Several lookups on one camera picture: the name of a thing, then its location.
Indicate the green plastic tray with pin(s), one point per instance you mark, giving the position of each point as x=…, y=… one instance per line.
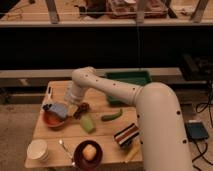
x=133, y=77

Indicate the yellow banana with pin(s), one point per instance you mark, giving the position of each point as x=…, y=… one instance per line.
x=133, y=151

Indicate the white stacked cups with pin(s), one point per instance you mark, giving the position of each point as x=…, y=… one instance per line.
x=37, y=150

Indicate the dark maroon plate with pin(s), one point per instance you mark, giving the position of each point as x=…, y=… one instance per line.
x=81, y=163

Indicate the grey blue gripper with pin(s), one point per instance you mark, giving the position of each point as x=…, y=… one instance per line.
x=60, y=109

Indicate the brown toy piece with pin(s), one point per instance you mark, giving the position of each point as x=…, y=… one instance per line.
x=82, y=108

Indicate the green sponge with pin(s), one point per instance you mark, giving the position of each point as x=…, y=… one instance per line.
x=87, y=123

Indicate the red bowl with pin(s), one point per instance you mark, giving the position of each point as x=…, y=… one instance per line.
x=52, y=120

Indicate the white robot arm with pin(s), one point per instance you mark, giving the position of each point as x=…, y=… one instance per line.
x=161, y=126

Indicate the wooden cutting board table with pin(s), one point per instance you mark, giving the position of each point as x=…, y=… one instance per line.
x=72, y=134

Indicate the black foot pedal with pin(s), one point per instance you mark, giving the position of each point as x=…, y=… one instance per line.
x=196, y=131

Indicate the green cucumber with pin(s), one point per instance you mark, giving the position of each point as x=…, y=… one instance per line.
x=111, y=117

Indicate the striped cloth block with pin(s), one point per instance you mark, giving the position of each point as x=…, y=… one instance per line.
x=126, y=135

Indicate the metal spoon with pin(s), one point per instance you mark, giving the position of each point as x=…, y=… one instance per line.
x=61, y=142

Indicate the yellow potato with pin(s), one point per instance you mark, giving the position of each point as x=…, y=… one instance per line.
x=89, y=152

